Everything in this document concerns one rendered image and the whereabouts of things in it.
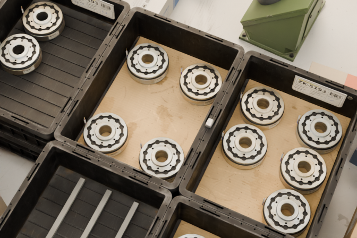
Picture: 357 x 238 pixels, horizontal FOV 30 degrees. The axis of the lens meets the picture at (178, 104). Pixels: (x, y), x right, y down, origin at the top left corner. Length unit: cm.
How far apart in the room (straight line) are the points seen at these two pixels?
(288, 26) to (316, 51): 17
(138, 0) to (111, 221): 64
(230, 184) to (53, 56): 55
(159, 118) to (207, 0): 49
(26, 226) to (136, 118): 35
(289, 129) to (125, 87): 41
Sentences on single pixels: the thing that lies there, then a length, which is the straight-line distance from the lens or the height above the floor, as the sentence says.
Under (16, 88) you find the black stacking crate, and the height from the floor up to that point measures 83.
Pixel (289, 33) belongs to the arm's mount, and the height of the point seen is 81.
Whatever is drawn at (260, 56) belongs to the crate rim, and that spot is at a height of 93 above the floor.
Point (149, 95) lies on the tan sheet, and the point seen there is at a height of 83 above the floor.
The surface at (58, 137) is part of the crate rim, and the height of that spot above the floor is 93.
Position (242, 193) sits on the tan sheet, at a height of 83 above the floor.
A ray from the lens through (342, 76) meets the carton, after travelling 176.
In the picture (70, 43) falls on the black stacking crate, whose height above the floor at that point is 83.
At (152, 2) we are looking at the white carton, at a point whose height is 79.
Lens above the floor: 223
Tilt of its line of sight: 61 degrees down
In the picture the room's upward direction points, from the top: 1 degrees clockwise
